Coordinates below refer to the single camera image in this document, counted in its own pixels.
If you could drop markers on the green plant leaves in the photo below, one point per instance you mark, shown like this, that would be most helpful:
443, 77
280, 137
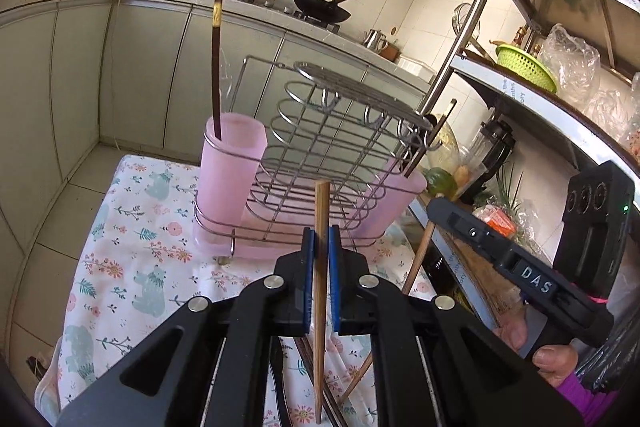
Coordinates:
507, 192

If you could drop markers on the steel kettle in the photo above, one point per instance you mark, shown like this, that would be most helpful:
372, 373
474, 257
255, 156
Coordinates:
374, 39

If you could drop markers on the person's right hand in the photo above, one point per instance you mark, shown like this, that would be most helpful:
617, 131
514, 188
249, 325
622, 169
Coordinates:
555, 364

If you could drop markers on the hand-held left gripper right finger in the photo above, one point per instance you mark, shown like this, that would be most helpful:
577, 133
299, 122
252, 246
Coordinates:
334, 277

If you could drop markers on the clear plastic bag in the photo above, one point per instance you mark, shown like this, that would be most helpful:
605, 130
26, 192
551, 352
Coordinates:
615, 112
570, 57

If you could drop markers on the cardboard box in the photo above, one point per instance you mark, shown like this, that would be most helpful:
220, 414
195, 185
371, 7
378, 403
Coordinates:
475, 279

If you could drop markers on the dark brown wooden utensil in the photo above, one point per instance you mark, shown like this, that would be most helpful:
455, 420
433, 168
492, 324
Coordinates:
302, 357

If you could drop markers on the clear container with vegetables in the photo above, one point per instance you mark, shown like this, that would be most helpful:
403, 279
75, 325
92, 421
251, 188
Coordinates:
450, 177

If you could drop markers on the black blender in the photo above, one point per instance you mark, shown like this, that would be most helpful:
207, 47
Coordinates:
492, 147

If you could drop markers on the gas stove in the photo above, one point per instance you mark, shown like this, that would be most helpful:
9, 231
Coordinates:
300, 14

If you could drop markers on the pink plastic cup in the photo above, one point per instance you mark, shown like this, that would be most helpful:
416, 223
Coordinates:
225, 187
395, 202

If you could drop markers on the pink drip tray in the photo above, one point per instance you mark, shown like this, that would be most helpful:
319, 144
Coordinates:
260, 252

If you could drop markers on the metal strainer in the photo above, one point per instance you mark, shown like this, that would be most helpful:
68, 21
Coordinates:
462, 19

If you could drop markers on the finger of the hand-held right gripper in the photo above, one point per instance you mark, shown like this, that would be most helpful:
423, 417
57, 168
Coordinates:
465, 227

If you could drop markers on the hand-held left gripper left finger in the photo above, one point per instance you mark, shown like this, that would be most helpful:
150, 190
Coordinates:
310, 267

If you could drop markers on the orange package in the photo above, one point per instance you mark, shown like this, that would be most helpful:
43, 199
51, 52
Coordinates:
495, 219

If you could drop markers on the metal shelf rack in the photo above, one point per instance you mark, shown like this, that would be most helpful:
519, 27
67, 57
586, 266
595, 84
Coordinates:
540, 104

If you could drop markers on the person's right forearm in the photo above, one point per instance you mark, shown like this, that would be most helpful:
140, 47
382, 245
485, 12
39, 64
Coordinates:
585, 402

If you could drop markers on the white plastic container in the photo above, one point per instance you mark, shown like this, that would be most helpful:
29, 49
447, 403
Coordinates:
415, 66

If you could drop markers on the dark chopstick with gold band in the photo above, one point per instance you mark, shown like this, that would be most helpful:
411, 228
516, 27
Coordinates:
216, 72

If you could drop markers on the green plastic basket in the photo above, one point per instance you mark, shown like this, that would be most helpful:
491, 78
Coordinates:
525, 64

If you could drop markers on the brown pot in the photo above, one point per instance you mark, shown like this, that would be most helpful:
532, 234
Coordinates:
390, 52

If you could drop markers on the floral tablecloth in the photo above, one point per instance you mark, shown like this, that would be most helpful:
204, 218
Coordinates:
140, 257

